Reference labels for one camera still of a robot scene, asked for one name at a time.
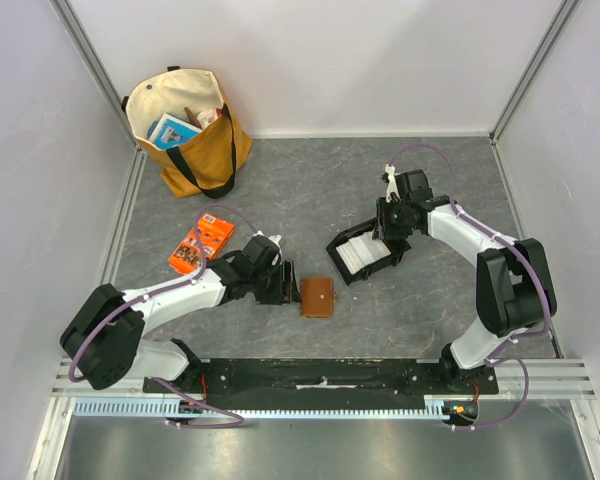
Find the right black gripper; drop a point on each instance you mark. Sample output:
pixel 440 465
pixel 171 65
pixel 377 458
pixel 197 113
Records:
pixel 380 226

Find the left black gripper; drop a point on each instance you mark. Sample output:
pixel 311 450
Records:
pixel 285 291

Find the brown leather card holder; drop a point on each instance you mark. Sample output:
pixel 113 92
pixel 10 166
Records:
pixel 318 297

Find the black card box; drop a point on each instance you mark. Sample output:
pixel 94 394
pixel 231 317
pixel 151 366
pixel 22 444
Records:
pixel 397 247

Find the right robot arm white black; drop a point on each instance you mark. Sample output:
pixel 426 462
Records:
pixel 515 296

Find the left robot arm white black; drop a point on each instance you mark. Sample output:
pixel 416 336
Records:
pixel 106 340

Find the white card stack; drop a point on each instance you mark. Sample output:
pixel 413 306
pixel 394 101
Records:
pixel 362 251

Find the orange booklet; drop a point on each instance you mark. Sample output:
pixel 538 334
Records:
pixel 213 233

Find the mustard canvas tote bag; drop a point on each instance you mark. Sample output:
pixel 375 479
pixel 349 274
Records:
pixel 207 163

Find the brown item in bag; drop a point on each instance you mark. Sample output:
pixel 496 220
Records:
pixel 192 118

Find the blue book in bag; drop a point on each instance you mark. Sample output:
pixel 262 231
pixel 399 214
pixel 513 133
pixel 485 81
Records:
pixel 170 131

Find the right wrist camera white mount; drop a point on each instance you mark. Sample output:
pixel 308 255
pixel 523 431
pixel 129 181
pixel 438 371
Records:
pixel 392 194

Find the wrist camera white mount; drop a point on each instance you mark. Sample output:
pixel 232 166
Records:
pixel 277 240
pixel 392 194

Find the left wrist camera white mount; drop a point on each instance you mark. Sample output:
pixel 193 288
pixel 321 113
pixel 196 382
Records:
pixel 277 240

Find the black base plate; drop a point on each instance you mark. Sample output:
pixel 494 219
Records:
pixel 328 384

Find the aluminium frame rail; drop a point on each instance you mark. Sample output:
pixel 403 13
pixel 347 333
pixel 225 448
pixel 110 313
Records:
pixel 549 379

